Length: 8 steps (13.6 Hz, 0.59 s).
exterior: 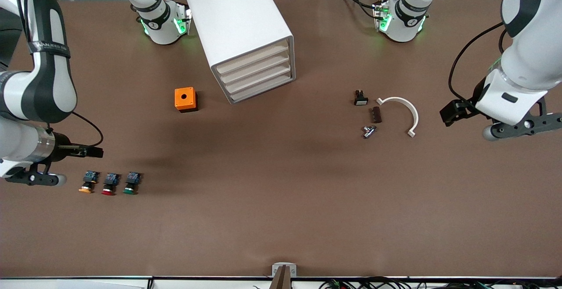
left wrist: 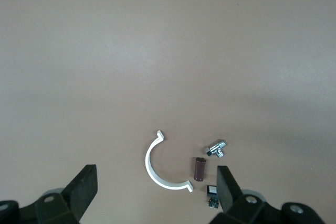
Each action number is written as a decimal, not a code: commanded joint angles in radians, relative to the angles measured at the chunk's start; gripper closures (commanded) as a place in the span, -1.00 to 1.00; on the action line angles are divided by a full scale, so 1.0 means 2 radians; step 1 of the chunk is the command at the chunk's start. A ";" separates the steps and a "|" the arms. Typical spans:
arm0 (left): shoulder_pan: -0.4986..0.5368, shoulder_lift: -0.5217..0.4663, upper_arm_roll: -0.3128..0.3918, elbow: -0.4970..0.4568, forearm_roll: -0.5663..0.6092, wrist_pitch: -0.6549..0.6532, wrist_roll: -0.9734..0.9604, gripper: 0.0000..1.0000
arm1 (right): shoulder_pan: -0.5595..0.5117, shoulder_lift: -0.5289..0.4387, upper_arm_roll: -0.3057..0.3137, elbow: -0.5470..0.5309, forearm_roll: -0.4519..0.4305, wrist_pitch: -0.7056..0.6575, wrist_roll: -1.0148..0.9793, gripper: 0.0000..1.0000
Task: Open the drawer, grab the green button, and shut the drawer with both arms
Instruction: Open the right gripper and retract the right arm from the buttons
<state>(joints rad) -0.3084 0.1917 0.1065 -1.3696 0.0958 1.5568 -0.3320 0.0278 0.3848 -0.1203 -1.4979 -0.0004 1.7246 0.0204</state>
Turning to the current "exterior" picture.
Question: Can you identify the orange button enclosure box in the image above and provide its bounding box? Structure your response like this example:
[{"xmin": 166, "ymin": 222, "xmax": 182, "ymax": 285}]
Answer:
[{"xmin": 174, "ymin": 87, "xmax": 198, "ymax": 113}]

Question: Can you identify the grey mount plate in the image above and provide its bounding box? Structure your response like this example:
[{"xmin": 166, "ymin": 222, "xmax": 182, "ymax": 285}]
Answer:
[{"xmin": 272, "ymin": 262, "xmax": 297, "ymax": 278}]

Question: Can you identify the white table edge rail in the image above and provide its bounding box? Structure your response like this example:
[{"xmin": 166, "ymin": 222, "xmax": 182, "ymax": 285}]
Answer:
[{"xmin": 0, "ymin": 275, "xmax": 562, "ymax": 289}]

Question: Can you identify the red push button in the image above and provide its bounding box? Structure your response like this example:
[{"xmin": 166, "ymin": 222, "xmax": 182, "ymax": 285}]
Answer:
[{"xmin": 101, "ymin": 173, "xmax": 121, "ymax": 196}]

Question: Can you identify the white curved bracket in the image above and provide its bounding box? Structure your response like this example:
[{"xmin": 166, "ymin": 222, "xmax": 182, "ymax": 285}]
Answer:
[{"xmin": 376, "ymin": 97, "xmax": 419, "ymax": 138}]

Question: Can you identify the black cable bundle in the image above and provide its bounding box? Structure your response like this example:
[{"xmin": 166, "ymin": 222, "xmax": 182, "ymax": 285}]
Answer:
[{"xmin": 318, "ymin": 276, "xmax": 499, "ymax": 289}]

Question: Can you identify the green push button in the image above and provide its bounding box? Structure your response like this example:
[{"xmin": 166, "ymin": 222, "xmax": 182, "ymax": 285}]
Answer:
[{"xmin": 122, "ymin": 172, "xmax": 142, "ymax": 195}]

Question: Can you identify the orange push button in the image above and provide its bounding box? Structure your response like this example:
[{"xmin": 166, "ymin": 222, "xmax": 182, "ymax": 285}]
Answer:
[{"xmin": 79, "ymin": 170, "xmax": 100, "ymax": 194}]

